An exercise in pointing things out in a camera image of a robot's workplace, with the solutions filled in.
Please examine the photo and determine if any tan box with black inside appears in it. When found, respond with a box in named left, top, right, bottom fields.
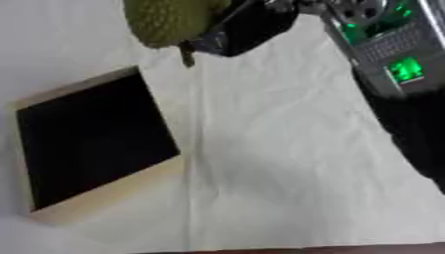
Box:
left=7, top=64, right=188, bottom=228

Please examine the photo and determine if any green bumpy toy fruit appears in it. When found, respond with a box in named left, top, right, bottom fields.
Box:
left=121, top=0, right=235, bottom=50

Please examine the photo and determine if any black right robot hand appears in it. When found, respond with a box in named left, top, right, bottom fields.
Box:
left=177, top=0, right=327, bottom=69

